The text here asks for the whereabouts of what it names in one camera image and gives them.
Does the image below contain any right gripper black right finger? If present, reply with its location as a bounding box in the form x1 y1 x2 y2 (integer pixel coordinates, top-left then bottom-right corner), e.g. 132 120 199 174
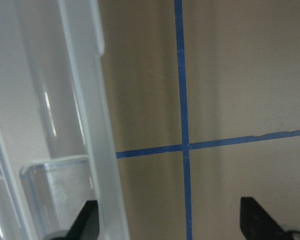
240 197 286 240

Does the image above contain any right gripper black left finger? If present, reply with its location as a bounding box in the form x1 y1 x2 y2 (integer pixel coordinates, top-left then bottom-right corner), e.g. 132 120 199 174
65 200 100 240

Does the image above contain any clear plastic storage box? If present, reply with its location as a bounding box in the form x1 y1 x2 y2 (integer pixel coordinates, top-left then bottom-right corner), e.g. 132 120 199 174
0 0 130 240

